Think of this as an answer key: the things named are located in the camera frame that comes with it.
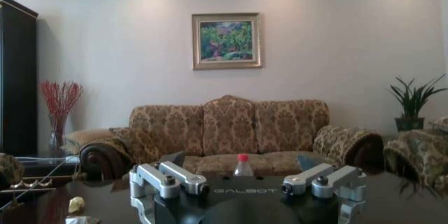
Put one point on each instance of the dark wooden cabinet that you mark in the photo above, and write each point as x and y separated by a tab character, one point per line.
17	77

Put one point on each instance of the clear bottle with red cap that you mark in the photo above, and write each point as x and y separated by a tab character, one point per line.
242	165

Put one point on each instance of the brass model ship ornament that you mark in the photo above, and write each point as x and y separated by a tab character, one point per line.
24	184

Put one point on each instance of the crumpled white paper scrap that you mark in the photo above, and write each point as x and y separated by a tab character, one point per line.
78	220

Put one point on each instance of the clear glass vase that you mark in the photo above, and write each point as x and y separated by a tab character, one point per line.
57	134

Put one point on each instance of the brown patterned fabric sofa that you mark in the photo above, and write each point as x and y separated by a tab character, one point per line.
226	133

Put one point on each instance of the dark side table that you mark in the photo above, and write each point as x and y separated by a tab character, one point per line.
45	161

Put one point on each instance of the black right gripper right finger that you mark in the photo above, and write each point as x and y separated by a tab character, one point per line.
322	179

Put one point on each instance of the patterned fabric armchair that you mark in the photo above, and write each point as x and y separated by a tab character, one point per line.
417	153

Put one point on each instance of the framed landscape painting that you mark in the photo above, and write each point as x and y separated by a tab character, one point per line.
226	41

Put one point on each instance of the patterned armchair with dark trim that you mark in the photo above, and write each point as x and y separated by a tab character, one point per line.
9	169

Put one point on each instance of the red dried branch bouquet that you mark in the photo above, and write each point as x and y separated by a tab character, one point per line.
61	98

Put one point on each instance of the crumpled yellow paper ball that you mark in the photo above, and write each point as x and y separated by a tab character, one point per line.
76	204

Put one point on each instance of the patterned throw pillow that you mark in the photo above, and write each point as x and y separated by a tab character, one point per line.
89	138

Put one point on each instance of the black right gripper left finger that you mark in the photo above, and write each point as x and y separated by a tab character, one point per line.
164	175

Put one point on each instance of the green potted plant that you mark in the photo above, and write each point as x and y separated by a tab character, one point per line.
412	106

